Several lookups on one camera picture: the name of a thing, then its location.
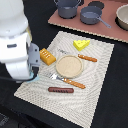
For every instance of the grey frying pan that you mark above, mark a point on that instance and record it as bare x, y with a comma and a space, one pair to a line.
92, 15

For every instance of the light blue milk carton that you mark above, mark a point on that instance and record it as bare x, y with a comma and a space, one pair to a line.
35, 77

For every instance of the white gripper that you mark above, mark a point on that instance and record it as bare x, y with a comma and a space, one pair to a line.
20, 56

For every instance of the beige woven placemat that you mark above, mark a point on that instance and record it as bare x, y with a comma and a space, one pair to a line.
66, 93

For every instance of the beige bowl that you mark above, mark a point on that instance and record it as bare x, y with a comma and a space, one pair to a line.
122, 15

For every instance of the orange-handled toy fork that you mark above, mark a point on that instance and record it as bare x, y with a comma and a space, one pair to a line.
68, 81

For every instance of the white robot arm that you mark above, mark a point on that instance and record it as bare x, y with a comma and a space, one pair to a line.
13, 21

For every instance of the grey cooking pot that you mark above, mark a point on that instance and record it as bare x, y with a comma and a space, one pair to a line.
67, 8

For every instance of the orange-handled toy knife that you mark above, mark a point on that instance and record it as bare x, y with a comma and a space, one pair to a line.
87, 58

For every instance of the round wooden plate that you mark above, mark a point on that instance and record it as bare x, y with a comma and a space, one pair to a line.
69, 66

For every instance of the orange toy bread loaf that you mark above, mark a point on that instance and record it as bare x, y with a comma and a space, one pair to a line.
47, 57

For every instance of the yellow toy cheese wedge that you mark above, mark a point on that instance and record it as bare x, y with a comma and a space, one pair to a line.
80, 44

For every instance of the red-brown toy sausage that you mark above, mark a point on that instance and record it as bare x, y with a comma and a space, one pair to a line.
60, 90

